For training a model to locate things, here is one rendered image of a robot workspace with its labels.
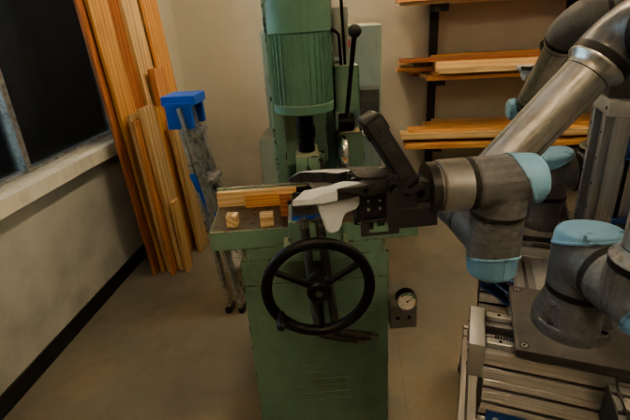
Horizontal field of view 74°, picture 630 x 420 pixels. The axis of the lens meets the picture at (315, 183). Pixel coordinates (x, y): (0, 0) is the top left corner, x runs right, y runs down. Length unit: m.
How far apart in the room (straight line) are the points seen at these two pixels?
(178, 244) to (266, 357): 1.47
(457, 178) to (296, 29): 0.69
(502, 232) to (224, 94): 3.32
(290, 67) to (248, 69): 2.55
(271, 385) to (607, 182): 1.14
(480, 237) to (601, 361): 0.43
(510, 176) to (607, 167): 0.52
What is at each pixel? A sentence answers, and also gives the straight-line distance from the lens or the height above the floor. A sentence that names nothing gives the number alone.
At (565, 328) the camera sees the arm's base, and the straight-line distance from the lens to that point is 1.00.
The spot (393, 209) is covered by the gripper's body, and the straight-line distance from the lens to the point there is 0.57.
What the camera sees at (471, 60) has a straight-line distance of 3.22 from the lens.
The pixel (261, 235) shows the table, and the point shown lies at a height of 0.88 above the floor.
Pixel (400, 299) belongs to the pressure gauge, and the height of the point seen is 0.67.
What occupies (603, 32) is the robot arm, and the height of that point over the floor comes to 1.40.
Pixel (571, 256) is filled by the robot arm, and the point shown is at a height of 1.01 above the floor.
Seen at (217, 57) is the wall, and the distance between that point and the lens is 3.76.
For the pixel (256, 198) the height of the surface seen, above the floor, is 0.93.
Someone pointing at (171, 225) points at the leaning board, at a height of 0.32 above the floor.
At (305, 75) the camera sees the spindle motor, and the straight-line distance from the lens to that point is 1.16.
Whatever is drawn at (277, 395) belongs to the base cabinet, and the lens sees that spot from 1.59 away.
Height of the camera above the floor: 1.44
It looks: 21 degrees down
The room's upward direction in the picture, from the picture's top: 4 degrees counter-clockwise
